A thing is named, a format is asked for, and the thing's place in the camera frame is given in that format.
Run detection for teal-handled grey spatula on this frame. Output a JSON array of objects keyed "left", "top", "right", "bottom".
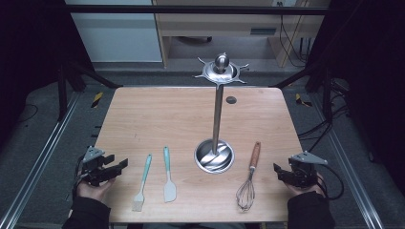
[{"left": 162, "top": 145, "right": 178, "bottom": 204}]

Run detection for black frame leg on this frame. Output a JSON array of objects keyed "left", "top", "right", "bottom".
[
  {"left": 272, "top": 62, "right": 334, "bottom": 124},
  {"left": 56, "top": 61, "right": 124, "bottom": 122}
]

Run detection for wooden-handled wire whisk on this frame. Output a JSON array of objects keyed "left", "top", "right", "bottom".
[{"left": 235, "top": 140, "right": 263, "bottom": 213}]

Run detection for black horizontal frame bar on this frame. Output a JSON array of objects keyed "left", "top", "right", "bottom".
[{"left": 62, "top": 4, "right": 332, "bottom": 16}]

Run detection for aluminium floor rail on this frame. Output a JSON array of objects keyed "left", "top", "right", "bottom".
[
  {"left": 0, "top": 91, "right": 82, "bottom": 229},
  {"left": 309, "top": 94, "right": 386, "bottom": 229}
]

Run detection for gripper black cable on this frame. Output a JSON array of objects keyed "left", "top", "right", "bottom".
[
  {"left": 316, "top": 163, "right": 346, "bottom": 201},
  {"left": 72, "top": 155, "right": 88, "bottom": 198}
]

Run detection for wooden desk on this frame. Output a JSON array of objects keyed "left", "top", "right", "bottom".
[{"left": 152, "top": 0, "right": 330, "bottom": 69}]

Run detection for black hanging cables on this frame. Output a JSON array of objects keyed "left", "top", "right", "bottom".
[{"left": 278, "top": 1, "right": 309, "bottom": 68}]

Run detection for black floor cables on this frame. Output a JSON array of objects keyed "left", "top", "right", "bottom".
[{"left": 297, "top": 78, "right": 352, "bottom": 154}]

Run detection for person's left hand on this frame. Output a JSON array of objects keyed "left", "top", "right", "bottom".
[{"left": 75, "top": 177, "right": 117, "bottom": 203}]

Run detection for teal-handled pastry brush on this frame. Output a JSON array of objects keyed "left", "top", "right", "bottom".
[{"left": 131, "top": 154, "right": 154, "bottom": 213}]

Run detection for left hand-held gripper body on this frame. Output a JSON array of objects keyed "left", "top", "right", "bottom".
[{"left": 77, "top": 145, "right": 111, "bottom": 187}]

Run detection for steel utensil rack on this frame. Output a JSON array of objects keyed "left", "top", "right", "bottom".
[{"left": 193, "top": 52, "right": 250, "bottom": 176}]

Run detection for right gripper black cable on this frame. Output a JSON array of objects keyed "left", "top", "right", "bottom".
[{"left": 316, "top": 163, "right": 346, "bottom": 201}]

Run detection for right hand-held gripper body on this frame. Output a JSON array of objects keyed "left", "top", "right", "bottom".
[{"left": 288, "top": 150, "right": 330, "bottom": 189}]

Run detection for white cabinet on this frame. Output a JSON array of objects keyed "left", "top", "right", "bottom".
[{"left": 64, "top": 0, "right": 163, "bottom": 64}]

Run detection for person's right hand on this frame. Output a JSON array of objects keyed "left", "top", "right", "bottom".
[{"left": 284, "top": 173, "right": 326, "bottom": 198}]

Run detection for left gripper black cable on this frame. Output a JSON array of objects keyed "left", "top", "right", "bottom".
[{"left": 72, "top": 155, "right": 88, "bottom": 198}]

